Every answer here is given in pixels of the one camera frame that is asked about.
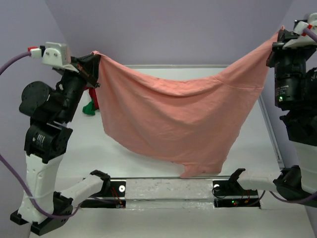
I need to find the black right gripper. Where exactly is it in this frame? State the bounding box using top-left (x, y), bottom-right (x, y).
top-left (264, 27), bottom-right (315, 106)

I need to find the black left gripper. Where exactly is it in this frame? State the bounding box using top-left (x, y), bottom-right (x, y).
top-left (61, 52), bottom-right (104, 119)

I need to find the pink t shirt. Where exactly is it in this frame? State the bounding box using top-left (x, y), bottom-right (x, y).
top-left (96, 35), bottom-right (277, 178)

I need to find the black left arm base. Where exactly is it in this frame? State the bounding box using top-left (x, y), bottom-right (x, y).
top-left (80, 179), bottom-right (126, 209)

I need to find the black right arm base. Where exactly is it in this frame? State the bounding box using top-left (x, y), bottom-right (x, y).
top-left (211, 180), bottom-right (261, 208)

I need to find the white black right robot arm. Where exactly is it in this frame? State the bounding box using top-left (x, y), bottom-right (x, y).
top-left (228, 21), bottom-right (317, 207)

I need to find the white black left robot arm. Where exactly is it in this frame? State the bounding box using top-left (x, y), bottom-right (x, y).
top-left (10, 54), bottom-right (110, 236)

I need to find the dark red t shirt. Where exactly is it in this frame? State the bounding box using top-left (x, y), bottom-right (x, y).
top-left (85, 87), bottom-right (99, 110)

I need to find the green t shirt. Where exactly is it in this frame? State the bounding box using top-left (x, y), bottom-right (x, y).
top-left (82, 101), bottom-right (97, 116)

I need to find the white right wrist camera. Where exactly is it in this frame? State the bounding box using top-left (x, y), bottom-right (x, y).
top-left (283, 12), bottom-right (317, 49)

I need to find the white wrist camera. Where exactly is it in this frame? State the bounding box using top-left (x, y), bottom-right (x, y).
top-left (28, 42), bottom-right (79, 73)
top-left (283, 12), bottom-right (317, 49)

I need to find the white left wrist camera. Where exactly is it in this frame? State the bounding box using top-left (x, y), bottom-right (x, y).
top-left (28, 42), bottom-right (79, 73)

